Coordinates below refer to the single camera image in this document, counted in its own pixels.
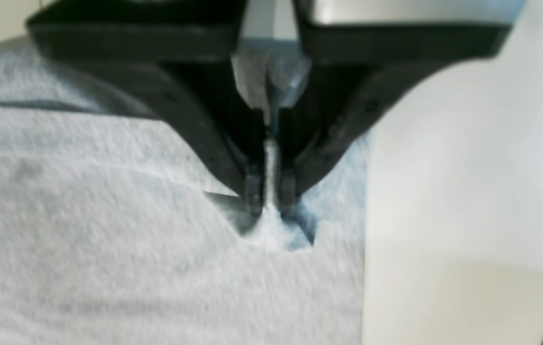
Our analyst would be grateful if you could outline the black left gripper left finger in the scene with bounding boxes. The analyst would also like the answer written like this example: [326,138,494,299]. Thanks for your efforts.
[26,0,265,216]

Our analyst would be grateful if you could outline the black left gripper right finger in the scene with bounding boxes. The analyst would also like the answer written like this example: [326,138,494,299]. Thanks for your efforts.
[277,0,512,214]

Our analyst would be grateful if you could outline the grey T-shirt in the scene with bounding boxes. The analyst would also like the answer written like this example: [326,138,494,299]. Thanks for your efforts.
[0,38,370,345]

